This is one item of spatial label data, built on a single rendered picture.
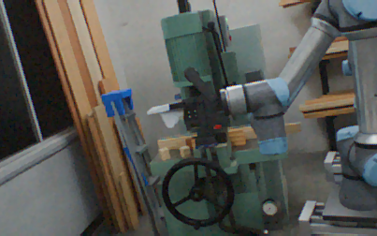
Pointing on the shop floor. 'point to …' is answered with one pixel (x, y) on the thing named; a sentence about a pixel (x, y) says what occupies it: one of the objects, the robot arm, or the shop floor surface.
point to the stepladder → (137, 155)
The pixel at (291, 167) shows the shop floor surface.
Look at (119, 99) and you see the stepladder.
